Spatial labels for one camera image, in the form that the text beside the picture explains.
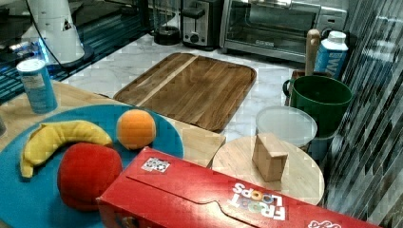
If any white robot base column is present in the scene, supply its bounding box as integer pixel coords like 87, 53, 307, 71
22, 0, 93, 67

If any dark wooden tray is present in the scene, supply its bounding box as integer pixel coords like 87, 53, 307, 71
114, 53, 257, 133

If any light wooden cutting board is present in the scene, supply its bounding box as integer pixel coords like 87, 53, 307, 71
0, 81, 226, 167

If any orange plush ball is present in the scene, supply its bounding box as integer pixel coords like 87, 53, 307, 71
116, 109, 156, 150

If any small wooden block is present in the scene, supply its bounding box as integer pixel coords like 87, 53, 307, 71
252, 133, 288, 181

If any black round base appliance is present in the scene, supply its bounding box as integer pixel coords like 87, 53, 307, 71
154, 26, 181, 46

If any red Froot Loops box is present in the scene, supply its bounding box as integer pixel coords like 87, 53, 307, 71
98, 147, 379, 228

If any clear plastic lidded container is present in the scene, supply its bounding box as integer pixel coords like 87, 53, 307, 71
256, 106, 317, 147

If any silver black toaster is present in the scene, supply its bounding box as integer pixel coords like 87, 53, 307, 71
181, 0, 223, 50

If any silver toaster oven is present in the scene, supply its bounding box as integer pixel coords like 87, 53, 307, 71
220, 0, 348, 63

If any round wooden board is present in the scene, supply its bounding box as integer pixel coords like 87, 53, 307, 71
212, 136, 325, 205

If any green bucket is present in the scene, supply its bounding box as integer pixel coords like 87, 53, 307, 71
282, 75, 353, 138

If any red plush apple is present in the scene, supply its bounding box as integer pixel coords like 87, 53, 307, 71
57, 142, 123, 212

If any blue white carton bottle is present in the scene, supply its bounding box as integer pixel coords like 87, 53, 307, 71
315, 30, 349, 79

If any yellow plush banana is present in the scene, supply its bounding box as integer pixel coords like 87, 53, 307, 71
20, 120, 113, 179

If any blue cylindrical can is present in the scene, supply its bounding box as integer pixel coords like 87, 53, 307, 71
16, 59, 57, 114

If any wooden rolling pin handle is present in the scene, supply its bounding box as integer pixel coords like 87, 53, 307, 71
305, 28, 320, 75

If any black cable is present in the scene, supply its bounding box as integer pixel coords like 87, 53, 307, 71
24, 0, 69, 69

